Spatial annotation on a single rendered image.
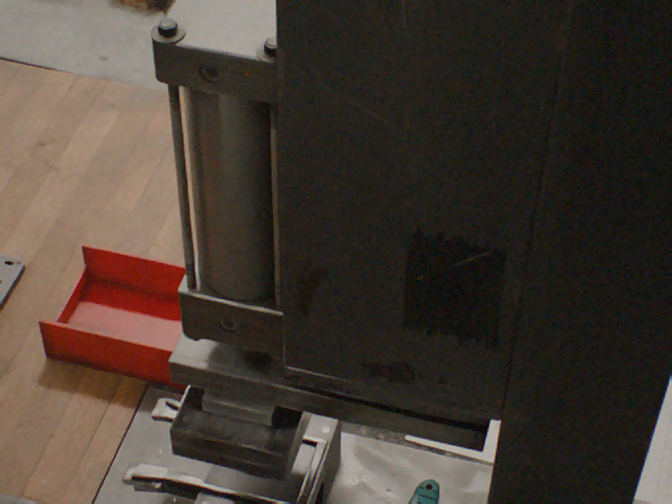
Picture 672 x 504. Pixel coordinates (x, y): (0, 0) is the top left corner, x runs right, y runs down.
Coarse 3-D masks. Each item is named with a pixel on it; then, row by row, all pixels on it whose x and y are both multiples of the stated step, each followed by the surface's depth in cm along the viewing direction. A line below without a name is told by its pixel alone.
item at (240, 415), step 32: (192, 352) 110; (224, 352) 110; (256, 352) 109; (192, 384) 110; (224, 384) 109; (256, 384) 108; (288, 384) 108; (320, 384) 109; (192, 416) 110; (224, 416) 110; (256, 416) 109; (288, 416) 111; (352, 416) 108; (384, 416) 106; (416, 416) 106; (448, 416) 107; (192, 448) 111; (224, 448) 109; (256, 448) 108; (288, 448) 108; (480, 448) 106
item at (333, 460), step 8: (336, 432) 130; (336, 440) 131; (336, 448) 132; (328, 456) 128; (336, 456) 133; (328, 464) 129; (336, 464) 135; (328, 472) 130; (336, 472) 135; (320, 480) 127; (328, 480) 132; (320, 488) 130; (328, 488) 133; (320, 496) 131; (328, 496) 134
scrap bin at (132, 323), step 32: (96, 256) 150; (128, 256) 148; (96, 288) 152; (128, 288) 152; (160, 288) 151; (64, 320) 147; (96, 320) 149; (128, 320) 149; (160, 320) 149; (64, 352) 144; (96, 352) 142; (128, 352) 141; (160, 352) 139
